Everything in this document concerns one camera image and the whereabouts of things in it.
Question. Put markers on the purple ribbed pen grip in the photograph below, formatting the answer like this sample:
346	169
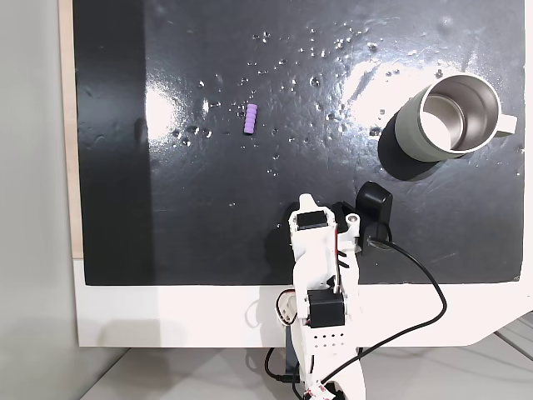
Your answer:
250	119

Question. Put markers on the black table mat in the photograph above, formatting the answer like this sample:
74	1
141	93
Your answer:
250	208

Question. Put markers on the sage green steel mug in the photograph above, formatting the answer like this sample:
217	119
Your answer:
420	137

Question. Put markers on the black camera box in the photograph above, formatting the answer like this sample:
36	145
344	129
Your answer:
375	204

